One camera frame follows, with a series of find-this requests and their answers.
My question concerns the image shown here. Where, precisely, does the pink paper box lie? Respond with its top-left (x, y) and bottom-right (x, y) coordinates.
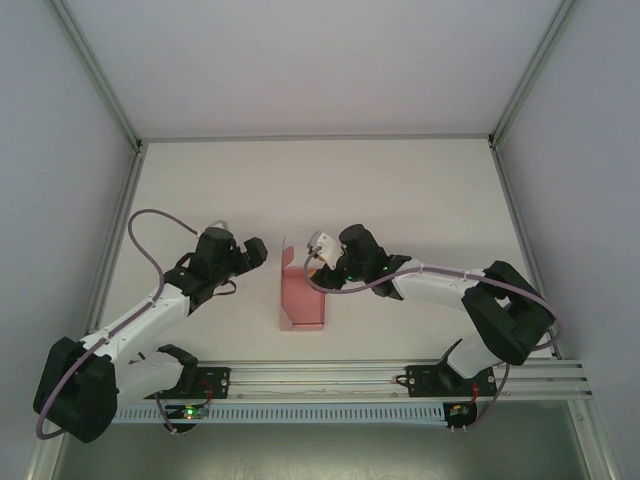
top-left (277, 235), bottom-right (327, 333)

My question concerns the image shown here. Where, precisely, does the circuit board with green light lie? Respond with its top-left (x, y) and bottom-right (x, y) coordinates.
top-left (167, 403), bottom-right (211, 421)

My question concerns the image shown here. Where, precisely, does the grey metal panel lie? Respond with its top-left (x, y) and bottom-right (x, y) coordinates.
top-left (49, 422), bottom-right (609, 480)

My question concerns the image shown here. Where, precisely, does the aluminium mounting rail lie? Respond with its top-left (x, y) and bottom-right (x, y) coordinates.
top-left (112, 358), bottom-right (594, 401)

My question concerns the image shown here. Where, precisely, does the aluminium table side rail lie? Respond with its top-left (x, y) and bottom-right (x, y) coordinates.
top-left (74, 144), bottom-right (149, 364)
top-left (487, 139), bottom-right (566, 361)

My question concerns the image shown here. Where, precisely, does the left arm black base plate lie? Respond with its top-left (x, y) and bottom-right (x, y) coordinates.
top-left (144, 366), bottom-right (232, 401)

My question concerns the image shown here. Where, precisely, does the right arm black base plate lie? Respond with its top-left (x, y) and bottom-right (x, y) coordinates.
top-left (405, 363), bottom-right (497, 399)

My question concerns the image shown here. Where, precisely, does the white slotted cable duct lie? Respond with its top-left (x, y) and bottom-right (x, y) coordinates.
top-left (112, 402), bottom-right (446, 425)

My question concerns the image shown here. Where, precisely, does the aluminium frame post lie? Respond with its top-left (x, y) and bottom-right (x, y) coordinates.
top-left (49, 0), bottom-right (146, 154)
top-left (488, 0), bottom-right (586, 151)

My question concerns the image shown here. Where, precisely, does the aluminium frame leg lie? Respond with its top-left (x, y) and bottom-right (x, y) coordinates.
top-left (22, 429), bottom-right (61, 480)
top-left (569, 398), bottom-right (626, 480)

